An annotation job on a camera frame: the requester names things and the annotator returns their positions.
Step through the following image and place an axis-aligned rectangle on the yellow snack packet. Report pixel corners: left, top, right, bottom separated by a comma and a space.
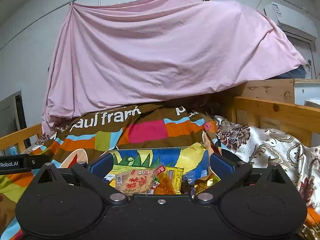
165, 166, 185, 195

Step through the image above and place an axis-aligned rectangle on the colourful printed blanket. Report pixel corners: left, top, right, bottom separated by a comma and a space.
0, 104, 223, 240

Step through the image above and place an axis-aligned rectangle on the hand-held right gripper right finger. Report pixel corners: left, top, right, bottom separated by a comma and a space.
194, 152, 290, 205

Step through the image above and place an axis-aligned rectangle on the pink hanging sheet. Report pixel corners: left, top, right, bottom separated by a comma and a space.
41, 0, 307, 133

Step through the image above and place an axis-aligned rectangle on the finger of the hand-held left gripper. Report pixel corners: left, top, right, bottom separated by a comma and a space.
30, 154, 50, 170

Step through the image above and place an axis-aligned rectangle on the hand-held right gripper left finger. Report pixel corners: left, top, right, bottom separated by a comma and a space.
31, 152, 129, 205

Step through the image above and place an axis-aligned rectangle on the blue and white tube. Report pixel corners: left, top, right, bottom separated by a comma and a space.
103, 172, 118, 185

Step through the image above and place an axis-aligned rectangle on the white air conditioner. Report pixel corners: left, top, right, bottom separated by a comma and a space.
263, 2, 318, 42

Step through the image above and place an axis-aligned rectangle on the grey door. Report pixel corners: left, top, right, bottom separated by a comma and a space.
0, 91, 27, 138

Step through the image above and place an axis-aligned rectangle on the gold foil snack packet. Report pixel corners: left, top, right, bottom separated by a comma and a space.
193, 173, 222, 195

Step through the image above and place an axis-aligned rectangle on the rice cracker packet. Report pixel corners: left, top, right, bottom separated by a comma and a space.
116, 168, 157, 196

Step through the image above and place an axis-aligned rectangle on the dinosaur print tin box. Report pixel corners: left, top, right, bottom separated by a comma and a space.
107, 146, 213, 196

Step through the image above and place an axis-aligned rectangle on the wooden cabinet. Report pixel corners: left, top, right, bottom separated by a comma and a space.
234, 78, 320, 106

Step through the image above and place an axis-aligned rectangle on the floral satin sheet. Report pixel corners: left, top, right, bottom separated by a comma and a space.
214, 116, 320, 207

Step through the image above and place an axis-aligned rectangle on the orange brown snack packet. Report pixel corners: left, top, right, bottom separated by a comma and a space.
154, 163, 176, 195

